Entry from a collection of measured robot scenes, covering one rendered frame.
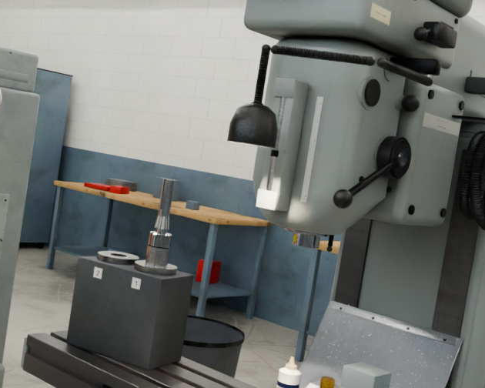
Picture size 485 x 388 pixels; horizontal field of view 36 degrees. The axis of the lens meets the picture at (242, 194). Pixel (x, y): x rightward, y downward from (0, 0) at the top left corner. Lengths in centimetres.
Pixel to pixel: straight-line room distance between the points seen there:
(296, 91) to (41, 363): 83
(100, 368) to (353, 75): 75
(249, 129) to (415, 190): 39
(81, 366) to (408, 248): 72
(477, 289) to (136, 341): 69
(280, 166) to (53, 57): 819
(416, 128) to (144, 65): 679
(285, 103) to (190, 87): 629
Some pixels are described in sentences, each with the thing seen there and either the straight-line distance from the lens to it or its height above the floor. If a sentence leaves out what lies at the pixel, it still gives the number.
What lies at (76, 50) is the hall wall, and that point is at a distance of 896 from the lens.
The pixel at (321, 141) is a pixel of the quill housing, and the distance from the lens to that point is 119.
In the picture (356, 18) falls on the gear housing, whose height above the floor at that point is 165.
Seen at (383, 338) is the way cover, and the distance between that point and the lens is 162.
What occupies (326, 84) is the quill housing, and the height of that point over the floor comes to 155.
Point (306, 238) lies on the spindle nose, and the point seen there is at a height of 130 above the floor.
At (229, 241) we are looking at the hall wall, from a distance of 693.
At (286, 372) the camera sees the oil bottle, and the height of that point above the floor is 105.
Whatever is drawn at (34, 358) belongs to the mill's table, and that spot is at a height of 92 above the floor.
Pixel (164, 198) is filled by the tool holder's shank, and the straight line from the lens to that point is 154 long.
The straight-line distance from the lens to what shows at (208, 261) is 604.
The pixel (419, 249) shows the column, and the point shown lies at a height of 128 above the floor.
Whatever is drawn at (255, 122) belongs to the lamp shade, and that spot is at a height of 147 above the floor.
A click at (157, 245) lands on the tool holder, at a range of 154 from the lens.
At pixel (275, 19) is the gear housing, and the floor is 164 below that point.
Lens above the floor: 142
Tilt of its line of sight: 3 degrees down
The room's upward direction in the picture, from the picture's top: 9 degrees clockwise
